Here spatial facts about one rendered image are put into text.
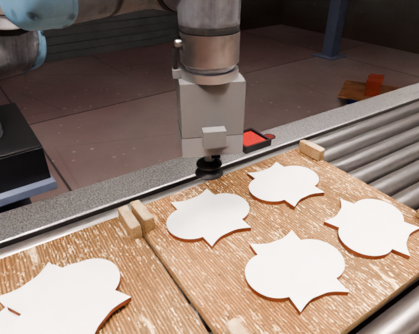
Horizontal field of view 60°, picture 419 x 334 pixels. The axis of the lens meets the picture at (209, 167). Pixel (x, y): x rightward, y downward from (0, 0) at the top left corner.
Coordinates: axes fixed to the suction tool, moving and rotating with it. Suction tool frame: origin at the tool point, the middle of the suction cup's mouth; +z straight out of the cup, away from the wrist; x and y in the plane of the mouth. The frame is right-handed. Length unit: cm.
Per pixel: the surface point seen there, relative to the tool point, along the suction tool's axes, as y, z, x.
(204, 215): -0.8, 8.1, -0.1
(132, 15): -26, 58, 510
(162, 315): -8.6, 9.0, -17.2
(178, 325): -6.8, 9.0, -18.8
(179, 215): -4.9, 8.1, 0.5
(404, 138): 52, 11, 24
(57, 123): -90, 103, 255
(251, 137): 15.0, 9.7, 28.3
